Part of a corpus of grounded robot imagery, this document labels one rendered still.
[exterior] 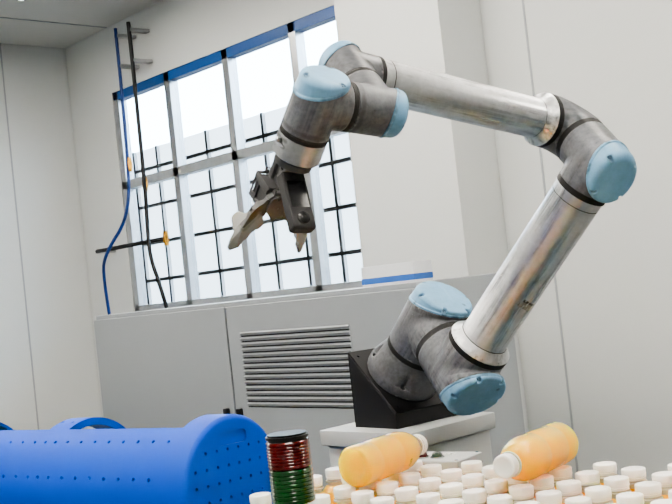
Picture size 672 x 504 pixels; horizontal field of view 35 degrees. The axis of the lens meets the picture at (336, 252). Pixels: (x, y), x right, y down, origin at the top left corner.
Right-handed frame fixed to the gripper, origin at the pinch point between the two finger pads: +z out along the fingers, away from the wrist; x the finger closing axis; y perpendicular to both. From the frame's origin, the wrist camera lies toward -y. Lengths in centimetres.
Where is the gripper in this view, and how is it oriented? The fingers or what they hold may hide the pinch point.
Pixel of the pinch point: (265, 254)
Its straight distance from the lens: 200.4
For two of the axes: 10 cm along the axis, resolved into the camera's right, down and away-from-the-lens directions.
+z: -3.4, 8.1, 4.8
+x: -8.4, -0.3, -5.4
